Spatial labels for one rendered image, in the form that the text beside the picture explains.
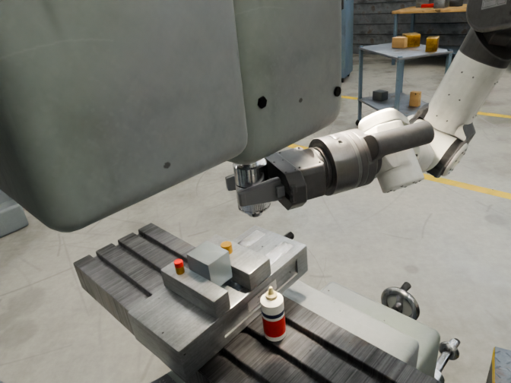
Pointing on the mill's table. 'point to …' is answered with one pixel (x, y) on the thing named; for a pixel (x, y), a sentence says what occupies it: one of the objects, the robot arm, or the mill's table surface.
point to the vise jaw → (245, 264)
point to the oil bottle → (273, 315)
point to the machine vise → (211, 305)
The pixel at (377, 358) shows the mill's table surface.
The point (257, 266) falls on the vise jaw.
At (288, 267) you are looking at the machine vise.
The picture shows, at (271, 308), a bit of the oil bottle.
